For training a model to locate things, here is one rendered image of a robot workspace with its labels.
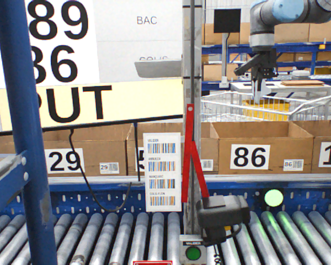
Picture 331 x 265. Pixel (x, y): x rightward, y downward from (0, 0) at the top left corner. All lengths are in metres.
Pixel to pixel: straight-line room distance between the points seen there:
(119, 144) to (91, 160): 0.14
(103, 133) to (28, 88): 1.38
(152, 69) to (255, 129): 0.99
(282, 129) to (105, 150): 0.89
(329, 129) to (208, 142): 0.69
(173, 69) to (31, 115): 0.52
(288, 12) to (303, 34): 5.02
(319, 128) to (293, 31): 4.47
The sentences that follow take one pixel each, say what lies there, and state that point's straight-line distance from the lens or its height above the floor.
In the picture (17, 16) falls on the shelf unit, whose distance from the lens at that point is 0.34.
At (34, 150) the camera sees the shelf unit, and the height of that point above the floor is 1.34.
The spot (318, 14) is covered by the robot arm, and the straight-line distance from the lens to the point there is 1.30.
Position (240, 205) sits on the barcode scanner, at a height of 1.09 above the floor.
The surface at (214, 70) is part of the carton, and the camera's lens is 5.66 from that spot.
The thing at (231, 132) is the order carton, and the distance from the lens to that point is 1.69.
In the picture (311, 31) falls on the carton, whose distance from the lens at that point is 6.30.
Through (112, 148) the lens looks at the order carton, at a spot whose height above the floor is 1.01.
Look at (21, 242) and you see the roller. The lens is 1.40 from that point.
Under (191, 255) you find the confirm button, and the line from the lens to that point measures 0.84.
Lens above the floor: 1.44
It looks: 15 degrees down
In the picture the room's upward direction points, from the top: 1 degrees counter-clockwise
